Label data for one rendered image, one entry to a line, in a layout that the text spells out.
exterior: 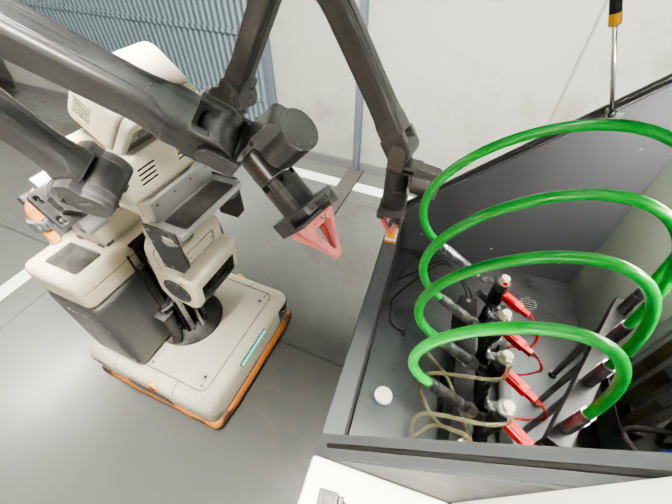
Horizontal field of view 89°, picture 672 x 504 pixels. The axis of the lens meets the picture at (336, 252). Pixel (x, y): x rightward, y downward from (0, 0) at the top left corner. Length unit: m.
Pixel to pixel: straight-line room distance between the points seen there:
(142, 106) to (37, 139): 0.25
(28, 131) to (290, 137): 0.41
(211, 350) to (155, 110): 1.23
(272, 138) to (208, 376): 1.21
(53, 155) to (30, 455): 1.57
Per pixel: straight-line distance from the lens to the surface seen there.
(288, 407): 1.72
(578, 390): 0.66
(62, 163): 0.72
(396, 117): 0.77
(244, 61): 0.93
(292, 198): 0.50
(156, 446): 1.83
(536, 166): 0.93
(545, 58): 2.41
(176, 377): 1.58
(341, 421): 0.70
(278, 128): 0.44
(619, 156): 0.95
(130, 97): 0.49
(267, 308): 1.64
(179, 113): 0.49
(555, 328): 0.41
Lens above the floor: 1.62
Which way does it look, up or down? 47 degrees down
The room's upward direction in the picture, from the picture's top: straight up
